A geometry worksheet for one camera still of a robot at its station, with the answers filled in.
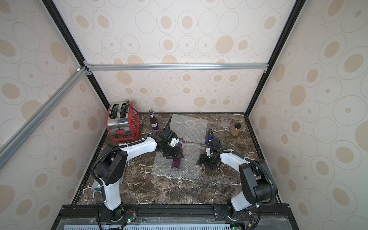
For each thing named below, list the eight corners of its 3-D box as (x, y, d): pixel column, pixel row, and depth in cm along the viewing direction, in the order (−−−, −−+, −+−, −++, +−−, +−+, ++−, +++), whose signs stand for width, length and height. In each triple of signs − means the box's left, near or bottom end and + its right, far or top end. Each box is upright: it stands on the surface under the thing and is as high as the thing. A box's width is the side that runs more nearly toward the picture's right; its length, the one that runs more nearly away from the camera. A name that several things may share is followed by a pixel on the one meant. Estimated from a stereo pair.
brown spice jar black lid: (231, 136, 108) (234, 129, 101) (230, 130, 112) (232, 122, 105) (238, 136, 108) (242, 129, 101) (236, 130, 112) (240, 122, 105)
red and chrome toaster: (100, 142, 104) (86, 126, 89) (111, 120, 118) (100, 102, 103) (137, 143, 104) (128, 126, 89) (143, 120, 118) (136, 102, 103)
